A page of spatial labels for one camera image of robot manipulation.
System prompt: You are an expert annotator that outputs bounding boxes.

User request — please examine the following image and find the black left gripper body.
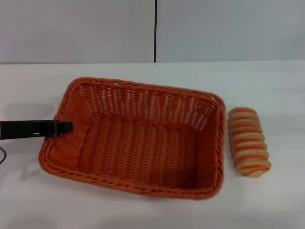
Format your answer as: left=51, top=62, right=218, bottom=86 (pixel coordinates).
left=0, top=120, right=57, bottom=140

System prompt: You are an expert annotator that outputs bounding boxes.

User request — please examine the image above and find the orange striped bread roll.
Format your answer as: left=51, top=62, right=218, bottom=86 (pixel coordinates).
left=227, top=106, right=272, bottom=177

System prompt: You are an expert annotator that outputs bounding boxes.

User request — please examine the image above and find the thin black cable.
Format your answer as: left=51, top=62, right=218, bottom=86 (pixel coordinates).
left=0, top=146, right=7, bottom=166

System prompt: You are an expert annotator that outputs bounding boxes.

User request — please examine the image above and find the orange woven plastic basket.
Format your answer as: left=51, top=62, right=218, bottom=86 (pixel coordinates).
left=38, top=76, right=226, bottom=200

